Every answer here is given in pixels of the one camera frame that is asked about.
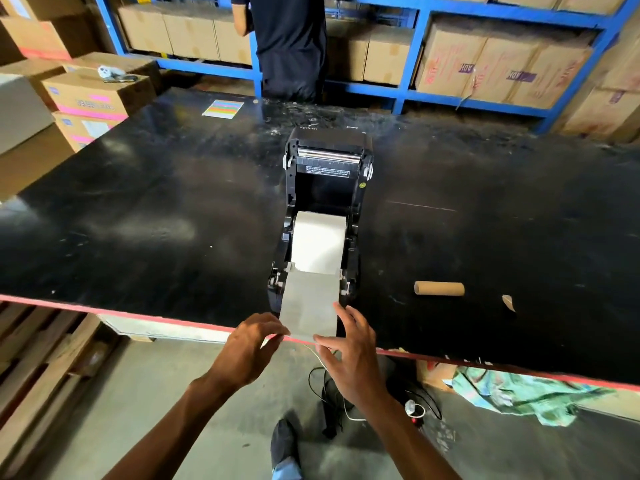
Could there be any person's right hand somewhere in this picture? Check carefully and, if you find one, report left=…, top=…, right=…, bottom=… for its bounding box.
left=313, top=302, right=392, bottom=411

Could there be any person's left hand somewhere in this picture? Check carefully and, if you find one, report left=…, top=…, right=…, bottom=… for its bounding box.
left=209, top=312, right=291, bottom=391

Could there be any white label paper roll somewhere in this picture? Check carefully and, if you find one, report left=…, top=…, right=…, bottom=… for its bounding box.
left=278, top=211, right=348, bottom=344

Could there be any person's left forearm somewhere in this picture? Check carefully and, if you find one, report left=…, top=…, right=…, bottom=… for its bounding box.
left=102, top=371, right=237, bottom=480

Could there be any person's right forearm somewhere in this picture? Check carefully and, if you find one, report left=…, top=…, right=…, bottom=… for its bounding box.
left=357, top=392, right=464, bottom=480

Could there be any black power adapter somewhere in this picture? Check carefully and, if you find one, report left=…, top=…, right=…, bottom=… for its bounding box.
left=321, top=369, right=353, bottom=440

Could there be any brown cardboard tube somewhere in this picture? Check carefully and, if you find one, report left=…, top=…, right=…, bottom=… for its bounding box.
left=414, top=281, right=466, bottom=297

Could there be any person's dark shoe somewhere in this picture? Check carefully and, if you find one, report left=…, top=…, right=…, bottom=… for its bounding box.
left=270, top=418, right=302, bottom=470

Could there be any person's blue trouser leg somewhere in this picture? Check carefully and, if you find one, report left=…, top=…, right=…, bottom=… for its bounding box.
left=271, top=456, right=304, bottom=480

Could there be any green patterned cloth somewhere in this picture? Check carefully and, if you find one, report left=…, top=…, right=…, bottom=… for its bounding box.
left=451, top=366, right=617, bottom=428

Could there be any black label printer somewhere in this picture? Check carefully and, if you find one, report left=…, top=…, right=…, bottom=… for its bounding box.
left=267, top=126, right=375, bottom=316

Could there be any wooden pallet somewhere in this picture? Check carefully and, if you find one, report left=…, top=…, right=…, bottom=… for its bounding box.
left=0, top=301, right=123, bottom=480

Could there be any rainbow striped paper sheet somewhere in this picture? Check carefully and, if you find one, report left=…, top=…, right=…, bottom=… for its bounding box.
left=201, top=99, right=245, bottom=120

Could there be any blue metal shelf rack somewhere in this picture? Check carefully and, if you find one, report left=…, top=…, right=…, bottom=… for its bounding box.
left=93, top=0, right=640, bottom=135

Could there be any cardboard box with purple print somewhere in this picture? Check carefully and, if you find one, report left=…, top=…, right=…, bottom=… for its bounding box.
left=415, top=19, right=489, bottom=98
left=509, top=42, right=594, bottom=110
left=469, top=37, right=542, bottom=104

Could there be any small cardboard box pink tape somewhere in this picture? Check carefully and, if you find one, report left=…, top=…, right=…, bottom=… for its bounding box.
left=52, top=112, right=122, bottom=153

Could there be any cardboard box with pink tape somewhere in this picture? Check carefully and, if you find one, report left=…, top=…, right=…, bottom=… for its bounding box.
left=42, top=70, right=157, bottom=122

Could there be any white tape dispenser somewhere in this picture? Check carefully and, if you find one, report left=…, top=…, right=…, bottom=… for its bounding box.
left=97, top=65, right=139, bottom=84

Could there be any grey box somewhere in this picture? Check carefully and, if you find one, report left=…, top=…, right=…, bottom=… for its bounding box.
left=0, top=74, right=54, bottom=156

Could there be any white cable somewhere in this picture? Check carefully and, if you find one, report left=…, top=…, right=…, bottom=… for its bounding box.
left=299, top=342, right=369, bottom=423

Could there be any black cable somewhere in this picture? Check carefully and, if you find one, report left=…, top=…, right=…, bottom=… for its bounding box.
left=399, top=384, right=444, bottom=421

